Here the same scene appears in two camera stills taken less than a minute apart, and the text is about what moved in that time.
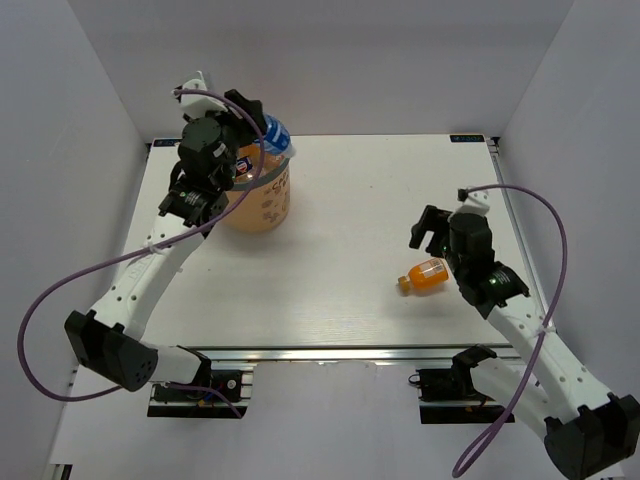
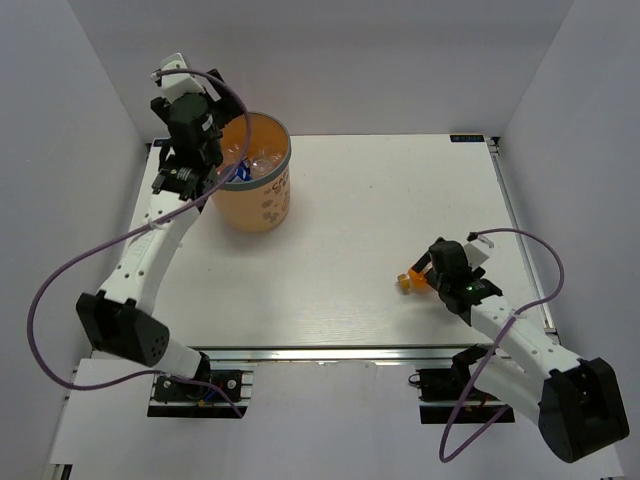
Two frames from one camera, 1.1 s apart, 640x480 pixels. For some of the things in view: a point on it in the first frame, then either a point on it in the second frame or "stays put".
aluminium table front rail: [349, 354] stays put
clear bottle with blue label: [277, 139] -> [242, 172]
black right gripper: [432, 220] -> [422, 262]
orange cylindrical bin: [266, 202] stays put
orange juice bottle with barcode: [428, 275] stays put
